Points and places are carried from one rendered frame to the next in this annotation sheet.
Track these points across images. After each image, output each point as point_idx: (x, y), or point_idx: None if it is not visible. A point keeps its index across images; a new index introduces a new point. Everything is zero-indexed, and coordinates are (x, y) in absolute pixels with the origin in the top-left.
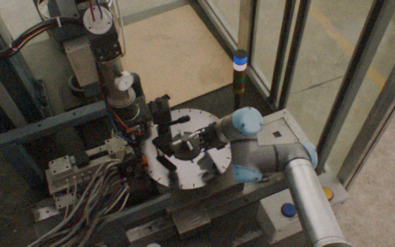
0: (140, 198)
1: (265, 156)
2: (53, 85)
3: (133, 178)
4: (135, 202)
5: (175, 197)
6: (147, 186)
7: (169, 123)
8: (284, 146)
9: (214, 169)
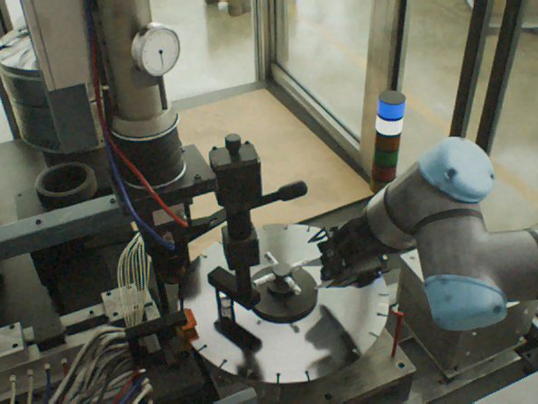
0: None
1: (515, 249)
2: (11, 211)
3: (162, 370)
4: None
5: None
6: (194, 387)
7: (258, 200)
8: None
9: (351, 339)
